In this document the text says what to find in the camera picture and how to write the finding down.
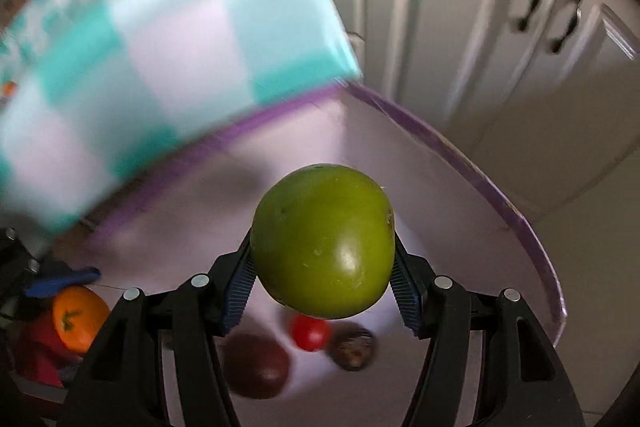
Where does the small red tomato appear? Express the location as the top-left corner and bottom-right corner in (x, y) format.
(290, 313), (331, 353)

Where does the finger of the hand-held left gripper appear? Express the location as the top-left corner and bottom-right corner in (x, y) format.
(0, 228), (102, 301)

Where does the orange tangerine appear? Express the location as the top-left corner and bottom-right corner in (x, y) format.
(52, 285), (111, 354)

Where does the white basin with purple rim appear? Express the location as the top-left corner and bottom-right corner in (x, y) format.
(50, 79), (569, 427)

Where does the teal white checked tablecloth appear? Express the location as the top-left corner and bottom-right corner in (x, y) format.
(0, 0), (364, 239)

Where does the dark water chestnut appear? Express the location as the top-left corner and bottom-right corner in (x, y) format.
(330, 326), (377, 372)

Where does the red object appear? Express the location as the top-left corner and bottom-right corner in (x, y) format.
(15, 309), (83, 389)

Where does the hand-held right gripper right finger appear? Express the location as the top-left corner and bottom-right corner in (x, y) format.
(387, 232), (586, 427)

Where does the green tomato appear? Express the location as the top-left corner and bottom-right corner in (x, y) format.
(250, 164), (396, 321)

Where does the reddish brown apple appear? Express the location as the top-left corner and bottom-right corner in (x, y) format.
(220, 332), (291, 401)

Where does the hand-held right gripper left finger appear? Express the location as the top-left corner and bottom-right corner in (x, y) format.
(60, 227), (259, 427)

